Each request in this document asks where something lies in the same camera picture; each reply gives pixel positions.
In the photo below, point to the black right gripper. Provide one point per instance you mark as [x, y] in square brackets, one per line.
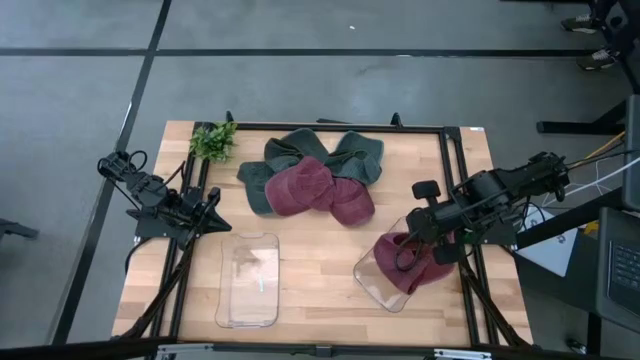
[425, 222]

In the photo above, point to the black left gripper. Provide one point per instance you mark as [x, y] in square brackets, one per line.
[192, 215]

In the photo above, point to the clear plastic bin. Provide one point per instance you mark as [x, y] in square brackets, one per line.
[372, 285]
[247, 310]

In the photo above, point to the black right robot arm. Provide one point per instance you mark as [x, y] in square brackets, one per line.
[495, 192]

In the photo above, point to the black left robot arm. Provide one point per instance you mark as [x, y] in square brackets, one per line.
[150, 192]

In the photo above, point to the artificial leafy green plant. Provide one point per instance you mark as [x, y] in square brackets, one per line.
[214, 142]

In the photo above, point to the white box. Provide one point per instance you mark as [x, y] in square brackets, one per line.
[550, 250]

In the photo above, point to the black diagonal desk beam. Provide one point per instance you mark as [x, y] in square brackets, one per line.
[570, 220]

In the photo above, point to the black aluminium crossbeam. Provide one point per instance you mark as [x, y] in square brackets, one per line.
[100, 348]

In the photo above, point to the dark laptop keyboard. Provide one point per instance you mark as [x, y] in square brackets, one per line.
[622, 270]

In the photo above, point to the black stand base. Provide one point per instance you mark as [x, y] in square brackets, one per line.
[575, 127]

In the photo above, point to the black furniture foot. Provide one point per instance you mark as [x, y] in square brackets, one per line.
[15, 230]

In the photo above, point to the grey monitor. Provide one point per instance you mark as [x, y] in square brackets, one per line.
[632, 150]

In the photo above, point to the person's shoe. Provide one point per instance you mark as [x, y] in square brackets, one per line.
[597, 60]
[580, 24]

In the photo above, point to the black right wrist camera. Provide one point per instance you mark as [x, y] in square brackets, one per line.
[426, 189]

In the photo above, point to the black aluminium table frame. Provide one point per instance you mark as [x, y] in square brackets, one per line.
[350, 127]

